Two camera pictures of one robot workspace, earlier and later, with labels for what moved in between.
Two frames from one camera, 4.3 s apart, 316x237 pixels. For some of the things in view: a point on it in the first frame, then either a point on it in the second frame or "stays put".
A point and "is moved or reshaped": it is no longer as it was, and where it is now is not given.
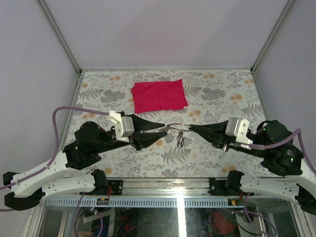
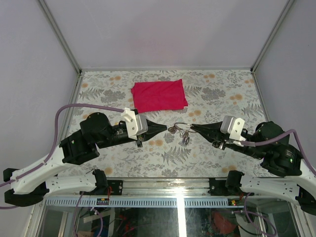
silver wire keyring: x=180 y=124 is moved or reshaped
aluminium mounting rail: x=152 y=188 stays put
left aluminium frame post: x=61 y=37 stays put
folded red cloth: x=158 y=96 stays put
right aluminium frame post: x=271 y=35 stays put
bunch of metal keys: x=180 y=138 -> x=185 y=137
